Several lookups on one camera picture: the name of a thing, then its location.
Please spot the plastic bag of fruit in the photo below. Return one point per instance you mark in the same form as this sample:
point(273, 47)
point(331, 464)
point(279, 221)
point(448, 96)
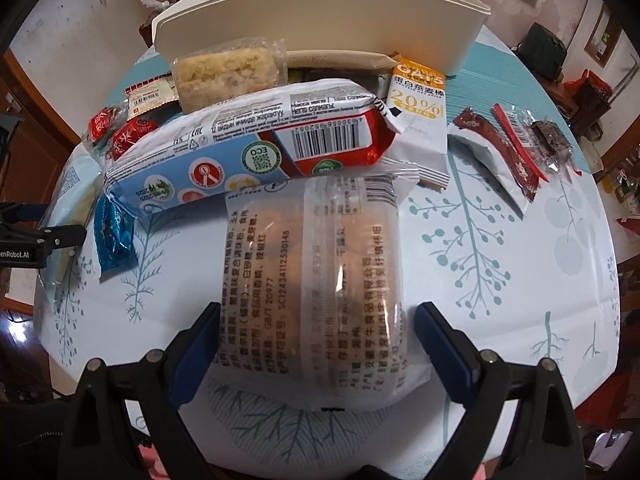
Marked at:
point(152, 10)

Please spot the pink fleece clothing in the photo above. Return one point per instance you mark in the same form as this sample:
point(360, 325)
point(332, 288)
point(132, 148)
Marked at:
point(150, 465)

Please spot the red white label packet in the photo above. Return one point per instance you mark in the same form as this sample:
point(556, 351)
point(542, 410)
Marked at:
point(150, 95)

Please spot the orange white oat bar packet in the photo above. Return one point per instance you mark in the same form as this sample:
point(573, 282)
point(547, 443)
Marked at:
point(417, 125)

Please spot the clear printed snack packet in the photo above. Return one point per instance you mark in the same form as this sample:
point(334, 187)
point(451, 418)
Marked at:
point(320, 285)

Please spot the brown wooden door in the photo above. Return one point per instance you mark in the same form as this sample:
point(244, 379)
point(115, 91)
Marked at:
point(30, 160)

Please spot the blue red biscuit packet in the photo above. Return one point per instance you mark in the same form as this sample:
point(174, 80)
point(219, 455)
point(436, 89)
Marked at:
point(225, 150)

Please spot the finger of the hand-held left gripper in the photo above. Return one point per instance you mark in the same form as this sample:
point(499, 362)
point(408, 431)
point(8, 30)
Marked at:
point(20, 211)
point(55, 237)

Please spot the white plastic storage bin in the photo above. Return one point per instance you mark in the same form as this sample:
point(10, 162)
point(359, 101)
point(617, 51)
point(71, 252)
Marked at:
point(325, 25)

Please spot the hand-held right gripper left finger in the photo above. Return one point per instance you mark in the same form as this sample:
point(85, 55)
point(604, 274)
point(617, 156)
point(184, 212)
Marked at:
point(195, 355)

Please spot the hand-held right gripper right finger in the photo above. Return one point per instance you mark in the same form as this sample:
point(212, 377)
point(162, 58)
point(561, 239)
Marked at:
point(445, 355)

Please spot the wooden framed wall niche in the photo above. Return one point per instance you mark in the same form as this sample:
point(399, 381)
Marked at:
point(605, 35)

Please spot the clear dark cake packet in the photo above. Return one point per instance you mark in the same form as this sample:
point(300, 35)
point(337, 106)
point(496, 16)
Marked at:
point(550, 140)

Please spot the blue foil snack packet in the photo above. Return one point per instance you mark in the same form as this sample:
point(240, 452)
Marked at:
point(112, 237)

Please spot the red white sachet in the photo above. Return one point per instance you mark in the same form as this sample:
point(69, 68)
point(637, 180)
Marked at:
point(492, 170)

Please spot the tree print tablecloth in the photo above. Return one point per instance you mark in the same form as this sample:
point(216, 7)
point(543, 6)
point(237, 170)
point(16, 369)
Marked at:
point(500, 310)

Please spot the clear rice crisp packet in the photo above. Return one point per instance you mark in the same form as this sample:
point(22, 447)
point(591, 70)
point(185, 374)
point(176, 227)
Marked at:
point(225, 75)

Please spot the dark green air fryer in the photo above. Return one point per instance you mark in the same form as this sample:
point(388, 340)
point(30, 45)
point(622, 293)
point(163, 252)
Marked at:
point(542, 50)

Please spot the pale blue white packet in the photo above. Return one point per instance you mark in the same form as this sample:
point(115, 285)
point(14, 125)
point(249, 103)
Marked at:
point(75, 185)

